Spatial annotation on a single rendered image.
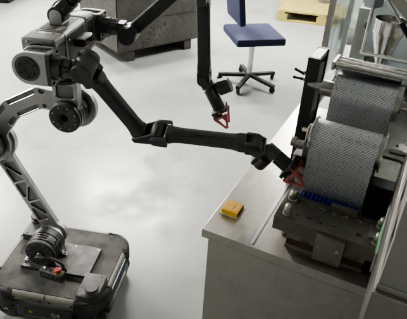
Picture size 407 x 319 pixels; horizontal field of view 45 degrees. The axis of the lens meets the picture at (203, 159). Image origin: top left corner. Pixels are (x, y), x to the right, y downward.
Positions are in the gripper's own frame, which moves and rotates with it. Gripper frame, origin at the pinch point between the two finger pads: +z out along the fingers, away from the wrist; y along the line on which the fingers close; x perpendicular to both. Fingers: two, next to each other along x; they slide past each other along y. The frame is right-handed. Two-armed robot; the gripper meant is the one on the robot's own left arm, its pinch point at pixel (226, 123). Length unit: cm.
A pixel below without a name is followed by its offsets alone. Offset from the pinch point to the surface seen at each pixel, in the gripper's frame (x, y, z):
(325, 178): -41, -45, 15
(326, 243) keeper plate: -36, -68, 26
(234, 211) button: -3, -49, 16
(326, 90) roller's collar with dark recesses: -49, -15, -6
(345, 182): -47, -47, 18
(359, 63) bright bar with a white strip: -64, -12, -10
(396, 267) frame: -62, -132, -17
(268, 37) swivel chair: 16, 277, 44
